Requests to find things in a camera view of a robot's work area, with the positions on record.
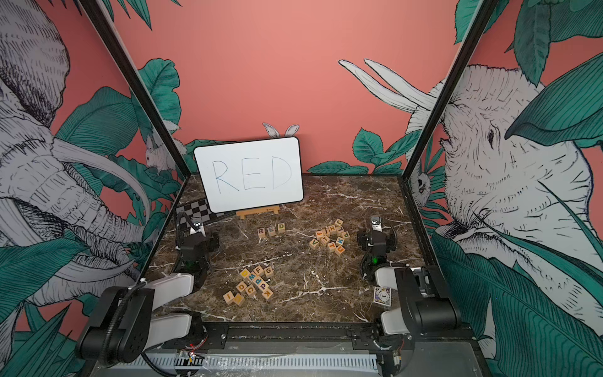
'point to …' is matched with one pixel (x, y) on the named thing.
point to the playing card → (382, 295)
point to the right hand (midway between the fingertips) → (376, 224)
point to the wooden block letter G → (268, 271)
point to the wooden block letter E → (271, 230)
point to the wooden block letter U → (340, 250)
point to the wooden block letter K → (267, 294)
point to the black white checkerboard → (200, 210)
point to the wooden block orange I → (228, 297)
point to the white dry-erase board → (250, 174)
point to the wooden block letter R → (261, 232)
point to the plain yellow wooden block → (238, 299)
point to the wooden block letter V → (313, 243)
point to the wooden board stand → (242, 214)
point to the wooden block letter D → (281, 228)
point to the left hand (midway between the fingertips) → (198, 228)
